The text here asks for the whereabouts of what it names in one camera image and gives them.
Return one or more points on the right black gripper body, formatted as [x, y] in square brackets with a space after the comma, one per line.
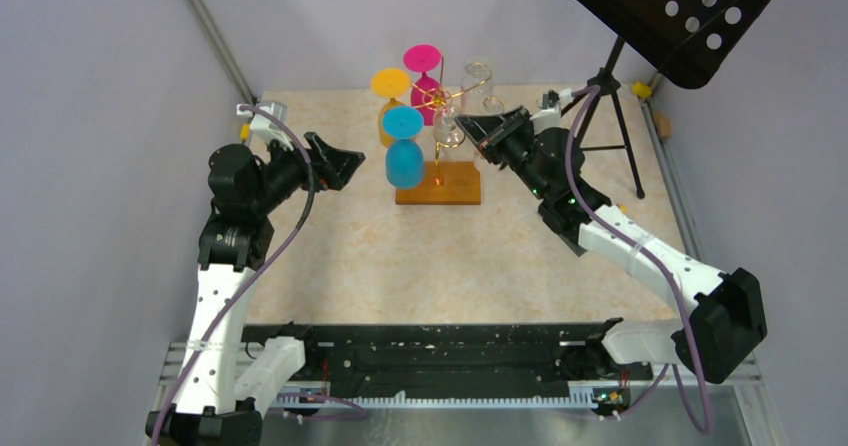
[515, 149]

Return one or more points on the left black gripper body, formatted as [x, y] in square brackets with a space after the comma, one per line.
[287, 172]

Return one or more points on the clear wine glass front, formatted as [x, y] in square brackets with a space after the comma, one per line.
[446, 132]

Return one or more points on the clear wine glass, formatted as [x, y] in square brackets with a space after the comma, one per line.
[477, 88]
[446, 132]

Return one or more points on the blue wine glass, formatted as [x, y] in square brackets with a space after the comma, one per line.
[404, 160]

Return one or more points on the yellow wine glass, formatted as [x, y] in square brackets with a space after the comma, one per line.
[389, 84]

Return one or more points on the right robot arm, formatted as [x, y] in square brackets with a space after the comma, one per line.
[721, 314]

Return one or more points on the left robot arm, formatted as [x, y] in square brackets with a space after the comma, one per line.
[257, 209]

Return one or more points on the clear wine glass back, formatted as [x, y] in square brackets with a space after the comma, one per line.
[477, 88]

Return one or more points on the pink wine glass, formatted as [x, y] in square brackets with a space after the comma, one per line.
[422, 59]

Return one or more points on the black tripod stand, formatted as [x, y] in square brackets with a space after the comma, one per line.
[608, 87]

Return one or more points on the yellow corner block right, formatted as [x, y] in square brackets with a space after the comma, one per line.
[642, 90]

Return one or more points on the black music stand tray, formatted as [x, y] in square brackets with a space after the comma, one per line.
[684, 40]

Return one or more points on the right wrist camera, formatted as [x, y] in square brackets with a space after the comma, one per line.
[549, 113]

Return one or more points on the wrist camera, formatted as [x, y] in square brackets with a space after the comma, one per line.
[549, 113]
[266, 119]

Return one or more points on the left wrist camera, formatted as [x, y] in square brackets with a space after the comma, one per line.
[266, 119]

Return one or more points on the gold wire glass rack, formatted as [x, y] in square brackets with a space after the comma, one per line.
[442, 98]

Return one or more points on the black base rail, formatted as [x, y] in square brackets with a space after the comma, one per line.
[471, 361]

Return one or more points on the aluminium frame post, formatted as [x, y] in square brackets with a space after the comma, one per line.
[220, 49]

